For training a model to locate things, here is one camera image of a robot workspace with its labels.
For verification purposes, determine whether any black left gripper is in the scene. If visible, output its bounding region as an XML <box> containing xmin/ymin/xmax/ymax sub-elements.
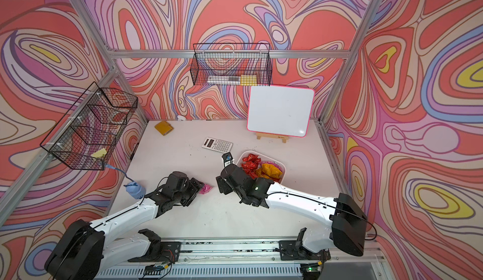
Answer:
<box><xmin>172</xmin><ymin>177</ymin><xmax>205</xmax><ymax>207</ymax></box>

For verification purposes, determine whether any white storage box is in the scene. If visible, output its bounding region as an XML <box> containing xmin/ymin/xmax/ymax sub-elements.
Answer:
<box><xmin>236</xmin><ymin>150</ymin><xmax>286</xmax><ymax>183</ymax></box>

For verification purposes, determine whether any pink tea bag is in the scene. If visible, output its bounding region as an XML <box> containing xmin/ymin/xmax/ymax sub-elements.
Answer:
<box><xmin>199</xmin><ymin>184</ymin><xmax>213</xmax><ymax>194</ymax></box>

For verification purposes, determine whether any yellow tea bag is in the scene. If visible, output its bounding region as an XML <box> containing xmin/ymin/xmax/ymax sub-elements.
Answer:
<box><xmin>255</xmin><ymin>164</ymin><xmax>284</xmax><ymax>181</ymax></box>

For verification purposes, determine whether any red tea bag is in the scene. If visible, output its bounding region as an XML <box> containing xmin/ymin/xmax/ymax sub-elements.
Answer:
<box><xmin>241</xmin><ymin>161</ymin><xmax>259</xmax><ymax>175</ymax></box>
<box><xmin>242</xmin><ymin>154</ymin><xmax>261</xmax><ymax>164</ymax></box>

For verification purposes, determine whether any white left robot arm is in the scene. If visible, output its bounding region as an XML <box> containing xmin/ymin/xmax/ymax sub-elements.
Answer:
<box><xmin>44</xmin><ymin>171</ymin><xmax>205</xmax><ymax>279</ymax></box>

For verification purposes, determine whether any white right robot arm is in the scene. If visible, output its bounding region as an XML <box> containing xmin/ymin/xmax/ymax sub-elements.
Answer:
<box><xmin>216</xmin><ymin>164</ymin><xmax>369</xmax><ymax>257</ymax></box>

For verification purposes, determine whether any yellow box in basket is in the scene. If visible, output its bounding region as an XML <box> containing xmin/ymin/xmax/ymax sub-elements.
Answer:
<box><xmin>240</xmin><ymin>74</ymin><xmax>258</xmax><ymax>86</ymax></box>

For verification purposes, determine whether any blue cloth pouch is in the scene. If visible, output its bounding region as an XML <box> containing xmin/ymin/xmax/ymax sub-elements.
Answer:
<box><xmin>124</xmin><ymin>181</ymin><xmax>146</xmax><ymax>199</ymax></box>

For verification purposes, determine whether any wooden easel stand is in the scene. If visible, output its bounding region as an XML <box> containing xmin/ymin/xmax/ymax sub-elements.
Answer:
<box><xmin>255</xmin><ymin>132</ymin><xmax>290</xmax><ymax>144</ymax></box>

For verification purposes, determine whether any white calculator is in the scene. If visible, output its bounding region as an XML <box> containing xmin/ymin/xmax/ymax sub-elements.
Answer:
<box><xmin>202</xmin><ymin>137</ymin><xmax>233</xmax><ymax>154</ymax></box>

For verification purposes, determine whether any yellow sponge pad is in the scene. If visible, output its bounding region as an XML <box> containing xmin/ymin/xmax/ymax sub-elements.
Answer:
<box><xmin>154</xmin><ymin>121</ymin><xmax>174</xmax><ymax>136</ymax></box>

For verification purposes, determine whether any pink framed whiteboard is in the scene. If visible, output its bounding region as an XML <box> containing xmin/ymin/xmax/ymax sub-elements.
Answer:
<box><xmin>247</xmin><ymin>86</ymin><xmax>314</xmax><ymax>137</ymax></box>

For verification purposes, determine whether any yellow sticky note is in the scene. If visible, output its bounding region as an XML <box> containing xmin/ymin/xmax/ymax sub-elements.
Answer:
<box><xmin>91</xmin><ymin>148</ymin><xmax>108</xmax><ymax>159</ymax></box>

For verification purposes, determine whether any black wire basket left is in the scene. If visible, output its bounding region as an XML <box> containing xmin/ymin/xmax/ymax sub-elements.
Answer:
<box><xmin>40</xmin><ymin>83</ymin><xmax>138</xmax><ymax>171</ymax></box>

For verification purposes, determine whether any black wire basket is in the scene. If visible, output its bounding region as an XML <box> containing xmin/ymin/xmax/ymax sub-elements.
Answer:
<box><xmin>40</xmin><ymin>83</ymin><xmax>138</xmax><ymax>171</ymax></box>
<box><xmin>190</xmin><ymin>42</ymin><xmax>272</xmax><ymax>86</ymax></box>

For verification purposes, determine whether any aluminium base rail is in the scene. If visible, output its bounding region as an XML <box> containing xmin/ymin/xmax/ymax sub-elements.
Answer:
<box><xmin>94</xmin><ymin>237</ymin><xmax>393</xmax><ymax>279</ymax></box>

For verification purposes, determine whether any black wire basket back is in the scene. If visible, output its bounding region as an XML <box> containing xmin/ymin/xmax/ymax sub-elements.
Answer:
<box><xmin>190</xmin><ymin>42</ymin><xmax>272</xmax><ymax>86</ymax></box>

